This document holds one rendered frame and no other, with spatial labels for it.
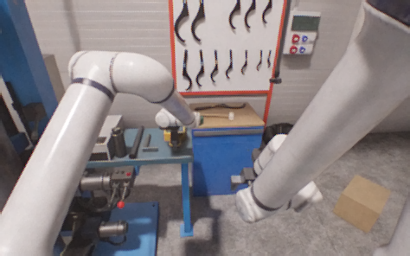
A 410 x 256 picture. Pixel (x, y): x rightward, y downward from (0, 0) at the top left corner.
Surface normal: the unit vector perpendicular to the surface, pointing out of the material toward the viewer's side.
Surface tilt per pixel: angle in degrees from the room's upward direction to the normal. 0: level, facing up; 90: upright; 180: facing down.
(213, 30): 90
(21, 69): 90
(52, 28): 90
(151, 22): 90
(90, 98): 53
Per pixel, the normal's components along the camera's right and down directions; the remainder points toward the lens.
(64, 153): 0.59, -0.24
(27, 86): 0.11, 0.49
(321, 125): -0.82, 0.33
